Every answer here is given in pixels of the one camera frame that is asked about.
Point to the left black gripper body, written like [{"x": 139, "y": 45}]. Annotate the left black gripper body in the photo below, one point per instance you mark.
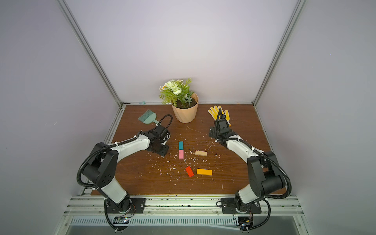
[{"x": 162, "y": 148}]

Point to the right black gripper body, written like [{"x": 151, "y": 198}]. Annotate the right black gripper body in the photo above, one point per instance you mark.
[{"x": 222, "y": 124}]

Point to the teal block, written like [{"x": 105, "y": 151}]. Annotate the teal block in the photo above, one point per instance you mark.
[{"x": 181, "y": 145}]

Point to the pink block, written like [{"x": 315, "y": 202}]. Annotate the pink block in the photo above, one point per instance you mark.
[{"x": 181, "y": 154}]

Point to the natural wooden block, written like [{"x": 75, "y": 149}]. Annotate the natural wooden block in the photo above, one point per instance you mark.
[{"x": 201, "y": 153}]

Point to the red block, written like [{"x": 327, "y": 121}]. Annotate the red block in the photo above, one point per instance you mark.
[{"x": 189, "y": 171}]

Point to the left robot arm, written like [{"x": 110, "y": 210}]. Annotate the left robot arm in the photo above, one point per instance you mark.
[{"x": 98, "y": 171}]

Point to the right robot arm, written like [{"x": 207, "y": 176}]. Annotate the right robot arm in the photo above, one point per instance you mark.
[{"x": 266, "y": 179}]

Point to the yellow work glove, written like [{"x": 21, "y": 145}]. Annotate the yellow work glove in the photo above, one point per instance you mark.
[{"x": 214, "y": 111}]

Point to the green hand brush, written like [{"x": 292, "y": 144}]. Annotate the green hand brush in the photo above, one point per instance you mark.
[{"x": 148, "y": 117}]

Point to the yellow block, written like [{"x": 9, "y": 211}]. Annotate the yellow block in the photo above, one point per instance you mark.
[{"x": 206, "y": 172}]

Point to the artificial green white plant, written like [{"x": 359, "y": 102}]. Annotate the artificial green white plant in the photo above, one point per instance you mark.
[{"x": 177, "y": 92}]

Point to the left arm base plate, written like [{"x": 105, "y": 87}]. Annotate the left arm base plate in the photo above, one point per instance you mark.
[{"x": 132, "y": 205}]

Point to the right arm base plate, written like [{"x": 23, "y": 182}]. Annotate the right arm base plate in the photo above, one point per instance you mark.
[{"x": 232, "y": 205}]

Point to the aluminium front rail frame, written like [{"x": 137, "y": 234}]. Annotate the aluminium front rail frame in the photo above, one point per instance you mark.
[{"x": 178, "y": 205}]

